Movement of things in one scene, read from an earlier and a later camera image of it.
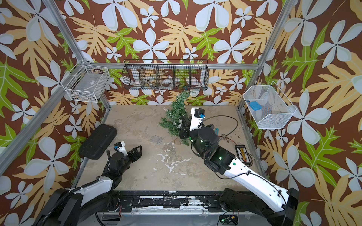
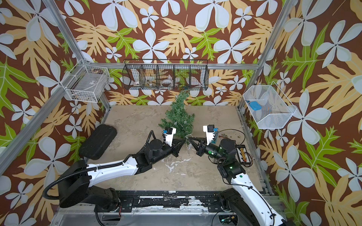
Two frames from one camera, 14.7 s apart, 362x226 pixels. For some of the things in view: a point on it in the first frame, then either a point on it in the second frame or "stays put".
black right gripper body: x=185 y=134 to x=205 y=148
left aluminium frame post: x=80 y=56 stays put
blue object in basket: x=255 y=105 stays put
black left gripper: x=138 y=154 to x=175 y=146
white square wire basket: x=86 y=83 stays put
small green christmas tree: x=175 y=114 stays put
